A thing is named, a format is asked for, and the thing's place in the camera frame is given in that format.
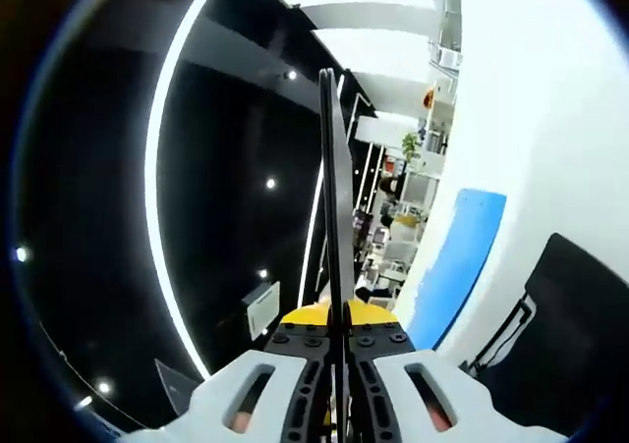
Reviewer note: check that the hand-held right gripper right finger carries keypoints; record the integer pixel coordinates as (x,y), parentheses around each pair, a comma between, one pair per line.
(457,399)

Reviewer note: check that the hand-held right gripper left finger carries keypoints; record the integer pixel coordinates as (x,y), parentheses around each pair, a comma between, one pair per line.
(221,399)

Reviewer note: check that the blue folder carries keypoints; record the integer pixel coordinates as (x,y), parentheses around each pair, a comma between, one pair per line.
(462,266)

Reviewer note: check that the black folder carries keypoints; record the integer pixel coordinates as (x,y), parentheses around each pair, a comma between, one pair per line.
(339,192)
(565,315)

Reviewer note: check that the large dark hanging screen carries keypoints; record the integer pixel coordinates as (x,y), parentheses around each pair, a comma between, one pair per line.
(174,386)

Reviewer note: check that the ceiling air conditioner cassette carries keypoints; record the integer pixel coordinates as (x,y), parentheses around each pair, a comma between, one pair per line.
(263,310)

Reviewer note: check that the long curved ceiling light strip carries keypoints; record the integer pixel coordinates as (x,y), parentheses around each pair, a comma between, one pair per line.
(150,192)

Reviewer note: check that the round ceiling downlights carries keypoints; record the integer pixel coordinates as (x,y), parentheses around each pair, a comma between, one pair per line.
(270,182)

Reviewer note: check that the green potted plant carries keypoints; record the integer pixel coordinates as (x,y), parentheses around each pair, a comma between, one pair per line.
(411,146)

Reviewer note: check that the orange object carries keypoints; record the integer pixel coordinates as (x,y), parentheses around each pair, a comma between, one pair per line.
(428,98)

